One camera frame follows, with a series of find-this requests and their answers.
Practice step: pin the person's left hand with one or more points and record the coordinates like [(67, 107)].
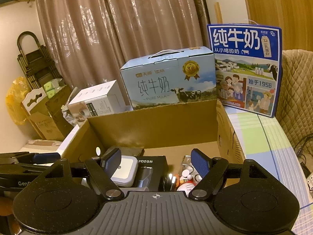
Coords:
[(9, 224)]

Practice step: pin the green tissue packs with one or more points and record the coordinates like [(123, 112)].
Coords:
[(53, 86)]

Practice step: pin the black Flyco shaver box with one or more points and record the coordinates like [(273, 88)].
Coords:
[(151, 172)]

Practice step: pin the checked tablecloth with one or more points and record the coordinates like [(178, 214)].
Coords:
[(263, 140)]

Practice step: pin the clear plastic packet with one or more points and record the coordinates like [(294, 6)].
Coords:
[(187, 164)]

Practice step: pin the brown carton with handle cutout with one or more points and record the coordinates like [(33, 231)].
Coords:
[(45, 114)]

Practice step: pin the wooden door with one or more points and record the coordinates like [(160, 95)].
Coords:
[(294, 17)]

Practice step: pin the quilted beige chair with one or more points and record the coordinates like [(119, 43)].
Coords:
[(294, 110)]

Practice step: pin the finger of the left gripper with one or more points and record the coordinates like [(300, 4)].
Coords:
[(29, 158)]

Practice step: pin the white power strip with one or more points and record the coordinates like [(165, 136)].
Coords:
[(309, 180)]

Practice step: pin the white square plastic container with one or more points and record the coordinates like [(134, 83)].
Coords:
[(124, 175)]

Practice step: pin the yellow plastic bag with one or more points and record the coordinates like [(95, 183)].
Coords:
[(14, 97)]

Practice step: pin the open brown cardboard box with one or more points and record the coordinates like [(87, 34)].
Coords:
[(172, 131)]

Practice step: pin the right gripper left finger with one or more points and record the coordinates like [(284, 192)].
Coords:
[(100, 170)]

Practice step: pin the white appliance box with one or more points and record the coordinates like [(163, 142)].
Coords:
[(99, 100)]

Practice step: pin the light blue milk carton box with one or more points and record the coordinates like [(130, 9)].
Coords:
[(170, 76)]

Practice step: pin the dark blue milk carton box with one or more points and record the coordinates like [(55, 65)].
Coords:
[(248, 65)]

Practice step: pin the crumpled bag of clutter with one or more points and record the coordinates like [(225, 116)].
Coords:
[(65, 109)]

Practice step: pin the brown curtain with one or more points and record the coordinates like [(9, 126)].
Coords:
[(90, 40)]

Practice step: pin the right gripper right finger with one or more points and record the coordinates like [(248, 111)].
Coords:
[(212, 174)]

